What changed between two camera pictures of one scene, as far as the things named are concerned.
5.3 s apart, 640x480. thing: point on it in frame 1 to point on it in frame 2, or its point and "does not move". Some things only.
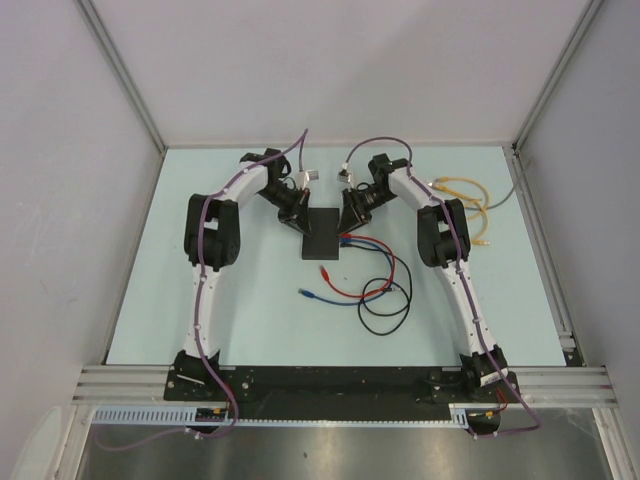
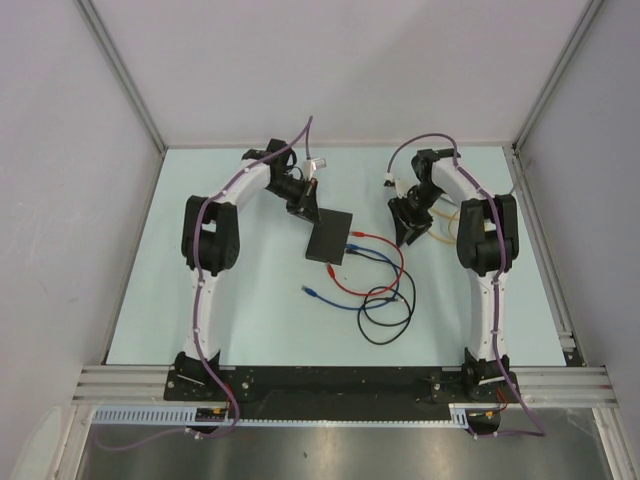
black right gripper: [354, 213] to [410, 228]
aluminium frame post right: [592, 11] does not move
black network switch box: [322, 242] does not move
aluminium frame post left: [102, 32] does not move
